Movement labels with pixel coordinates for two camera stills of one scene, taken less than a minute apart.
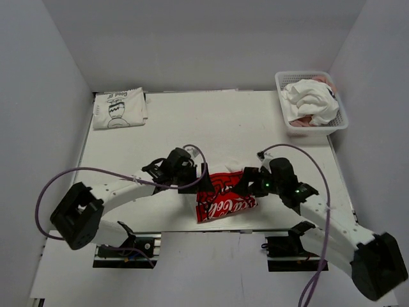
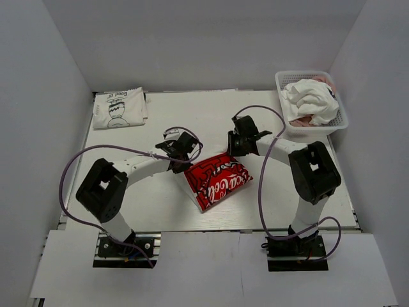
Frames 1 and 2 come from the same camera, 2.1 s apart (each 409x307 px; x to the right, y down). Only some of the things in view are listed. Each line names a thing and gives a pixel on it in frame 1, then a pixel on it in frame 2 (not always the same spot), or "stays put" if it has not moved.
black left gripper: x=204 y=184 to x=184 y=167
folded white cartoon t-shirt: x=121 y=108 stays put
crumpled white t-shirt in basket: x=309 y=97 stays put
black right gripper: x=250 y=174 to x=232 y=151
